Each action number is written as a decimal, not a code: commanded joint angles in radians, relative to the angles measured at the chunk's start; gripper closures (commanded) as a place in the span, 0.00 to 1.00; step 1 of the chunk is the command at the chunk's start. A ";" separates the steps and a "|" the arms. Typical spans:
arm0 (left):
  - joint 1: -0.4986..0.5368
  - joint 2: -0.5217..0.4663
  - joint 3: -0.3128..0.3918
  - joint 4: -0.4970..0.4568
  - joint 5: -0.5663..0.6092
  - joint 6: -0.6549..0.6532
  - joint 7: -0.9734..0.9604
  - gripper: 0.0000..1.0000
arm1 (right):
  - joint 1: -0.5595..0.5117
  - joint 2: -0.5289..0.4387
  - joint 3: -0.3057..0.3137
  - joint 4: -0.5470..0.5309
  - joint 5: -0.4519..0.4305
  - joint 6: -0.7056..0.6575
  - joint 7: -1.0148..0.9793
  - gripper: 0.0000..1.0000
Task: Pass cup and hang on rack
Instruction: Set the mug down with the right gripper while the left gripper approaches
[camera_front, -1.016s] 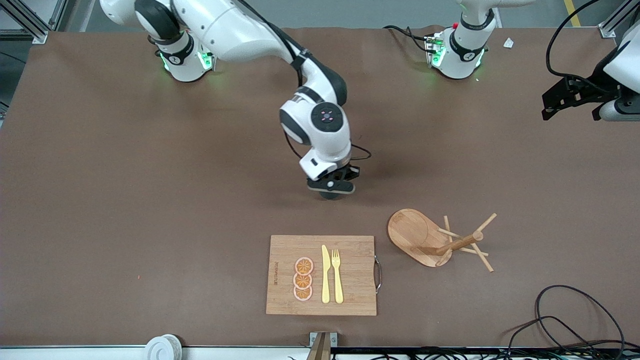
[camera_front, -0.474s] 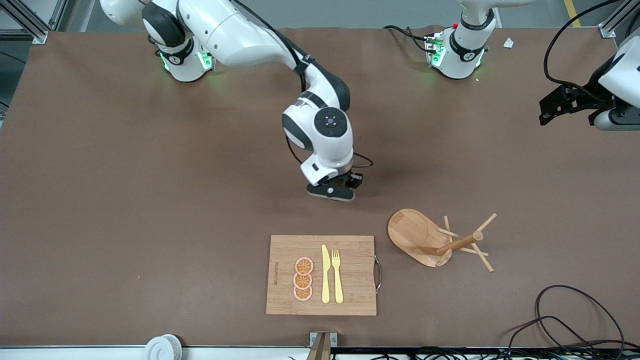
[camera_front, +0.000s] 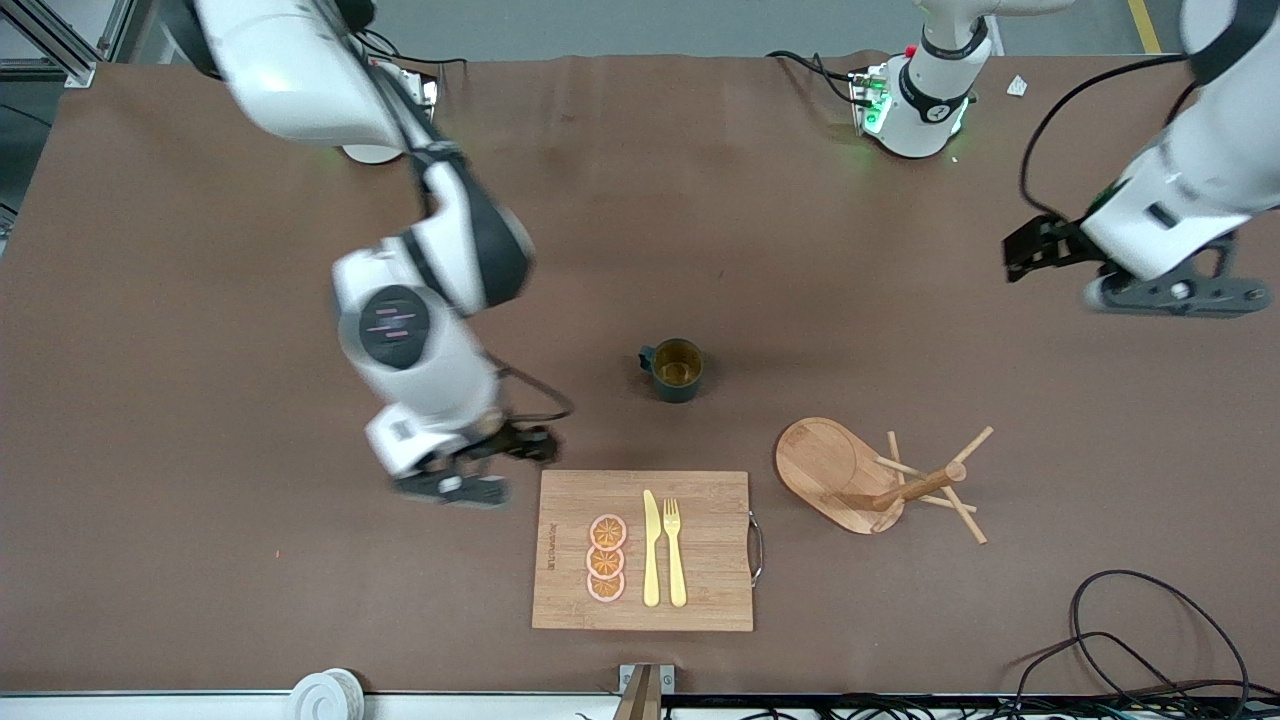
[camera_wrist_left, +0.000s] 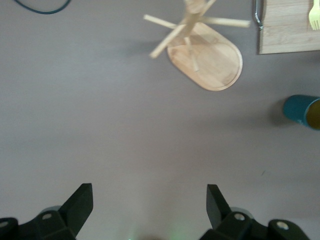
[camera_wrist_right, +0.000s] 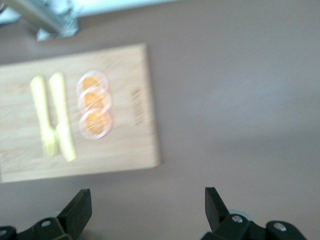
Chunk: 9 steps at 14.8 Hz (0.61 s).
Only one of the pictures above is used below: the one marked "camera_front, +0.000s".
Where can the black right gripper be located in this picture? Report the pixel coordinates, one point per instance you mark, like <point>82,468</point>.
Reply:
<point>513,441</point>

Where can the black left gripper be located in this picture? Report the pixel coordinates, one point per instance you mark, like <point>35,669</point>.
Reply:
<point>1062,243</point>

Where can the dark teal cup yellow inside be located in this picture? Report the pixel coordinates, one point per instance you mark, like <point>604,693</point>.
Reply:
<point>678,372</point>

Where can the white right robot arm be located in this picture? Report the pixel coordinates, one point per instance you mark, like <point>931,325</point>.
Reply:
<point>420,370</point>

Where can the silver left arm base box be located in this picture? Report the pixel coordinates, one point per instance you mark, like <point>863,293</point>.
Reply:
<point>868,100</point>

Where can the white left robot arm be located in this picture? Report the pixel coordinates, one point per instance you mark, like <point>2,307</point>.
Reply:
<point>1200,160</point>

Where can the silver right arm base box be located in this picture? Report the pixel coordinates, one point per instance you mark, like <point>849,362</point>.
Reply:
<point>425,90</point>

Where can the wooden cup rack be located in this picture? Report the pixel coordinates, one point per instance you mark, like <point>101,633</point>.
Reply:
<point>825,465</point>

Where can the toy orange slice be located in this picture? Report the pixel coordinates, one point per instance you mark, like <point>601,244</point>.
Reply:
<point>607,531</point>

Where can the yellow plastic knife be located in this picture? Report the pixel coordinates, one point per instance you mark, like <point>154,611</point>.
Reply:
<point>651,550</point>

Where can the white paper scrap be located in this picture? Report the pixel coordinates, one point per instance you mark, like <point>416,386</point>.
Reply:
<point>1017,86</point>

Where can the yellow plastic fork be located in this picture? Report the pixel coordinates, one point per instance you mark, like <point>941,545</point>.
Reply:
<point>676,560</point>

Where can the bamboo cutting board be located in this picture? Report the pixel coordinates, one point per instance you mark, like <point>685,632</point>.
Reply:
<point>710,560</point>

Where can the white tape roll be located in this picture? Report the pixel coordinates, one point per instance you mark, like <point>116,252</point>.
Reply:
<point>325,695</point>

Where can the aluminium frame profile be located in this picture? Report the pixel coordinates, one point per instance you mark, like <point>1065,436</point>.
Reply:
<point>70,50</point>

